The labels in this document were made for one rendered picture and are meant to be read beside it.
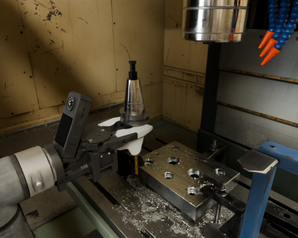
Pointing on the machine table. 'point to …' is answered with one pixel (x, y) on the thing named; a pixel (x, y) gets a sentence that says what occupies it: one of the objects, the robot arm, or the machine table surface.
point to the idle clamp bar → (285, 220)
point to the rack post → (257, 204)
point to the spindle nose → (215, 20)
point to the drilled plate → (193, 203)
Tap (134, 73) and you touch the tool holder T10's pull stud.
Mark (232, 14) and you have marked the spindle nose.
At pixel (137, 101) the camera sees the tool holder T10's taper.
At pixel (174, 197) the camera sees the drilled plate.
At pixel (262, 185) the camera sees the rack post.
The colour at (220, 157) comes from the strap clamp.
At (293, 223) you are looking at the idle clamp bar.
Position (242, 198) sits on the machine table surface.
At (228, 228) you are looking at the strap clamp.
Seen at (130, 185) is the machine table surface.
